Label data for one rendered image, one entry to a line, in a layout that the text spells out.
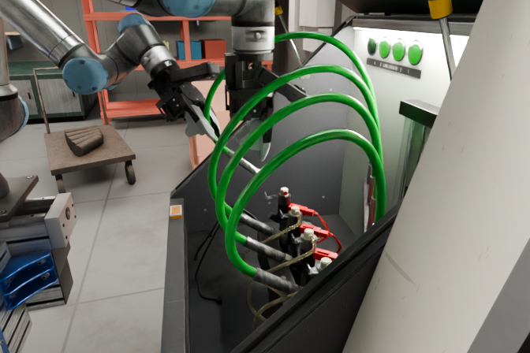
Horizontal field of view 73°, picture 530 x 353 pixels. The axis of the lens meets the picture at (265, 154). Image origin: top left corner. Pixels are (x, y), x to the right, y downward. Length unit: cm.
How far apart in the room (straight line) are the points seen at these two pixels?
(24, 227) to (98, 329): 116
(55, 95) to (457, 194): 562
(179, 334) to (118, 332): 140
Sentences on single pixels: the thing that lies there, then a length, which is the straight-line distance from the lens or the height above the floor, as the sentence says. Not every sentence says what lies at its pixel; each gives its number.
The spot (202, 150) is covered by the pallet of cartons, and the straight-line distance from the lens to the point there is 261.
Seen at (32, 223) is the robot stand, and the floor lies 98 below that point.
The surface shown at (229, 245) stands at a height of 116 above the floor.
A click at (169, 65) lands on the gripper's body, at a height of 134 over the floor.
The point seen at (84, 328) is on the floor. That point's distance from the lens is 216.
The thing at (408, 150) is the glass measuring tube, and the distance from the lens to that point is 80.
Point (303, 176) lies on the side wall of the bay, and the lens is 112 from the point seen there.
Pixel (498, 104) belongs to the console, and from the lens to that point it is 34.
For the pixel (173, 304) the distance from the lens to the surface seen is 74.
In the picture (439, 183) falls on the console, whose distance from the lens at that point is 37.
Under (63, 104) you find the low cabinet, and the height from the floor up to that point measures 27.
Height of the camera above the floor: 145
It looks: 22 degrees down
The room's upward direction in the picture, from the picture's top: straight up
